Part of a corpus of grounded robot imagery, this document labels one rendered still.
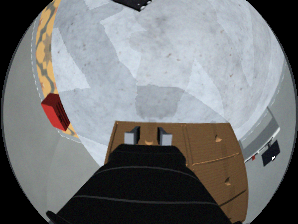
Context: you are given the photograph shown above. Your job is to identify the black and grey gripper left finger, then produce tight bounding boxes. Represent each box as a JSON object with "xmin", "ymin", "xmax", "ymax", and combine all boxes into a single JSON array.
[{"xmin": 124, "ymin": 126, "xmax": 140, "ymax": 145}]

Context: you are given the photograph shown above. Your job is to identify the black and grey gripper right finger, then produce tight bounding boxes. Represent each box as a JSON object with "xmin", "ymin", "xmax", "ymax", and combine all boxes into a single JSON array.
[{"xmin": 157, "ymin": 127, "xmax": 172, "ymax": 146}]

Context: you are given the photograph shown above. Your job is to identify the brown wooden drawer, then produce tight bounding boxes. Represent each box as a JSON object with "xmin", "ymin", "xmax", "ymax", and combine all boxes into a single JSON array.
[
  {"xmin": 222, "ymin": 192, "xmax": 247, "ymax": 224},
  {"xmin": 111, "ymin": 123, "xmax": 188, "ymax": 166},
  {"xmin": 185, "ymin": 124, "xmax": 240, "ymax": 166},
  {"xmin": 193, "ymin": 157, "xmax": 246, "ymax": 205}
]

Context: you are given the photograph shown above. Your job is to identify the brown wooden chest of drawers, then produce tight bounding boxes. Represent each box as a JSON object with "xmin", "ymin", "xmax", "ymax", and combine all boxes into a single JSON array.
[{"xmin": 104, "ymin": 121, "xmax": 248, "ymax": 223}]

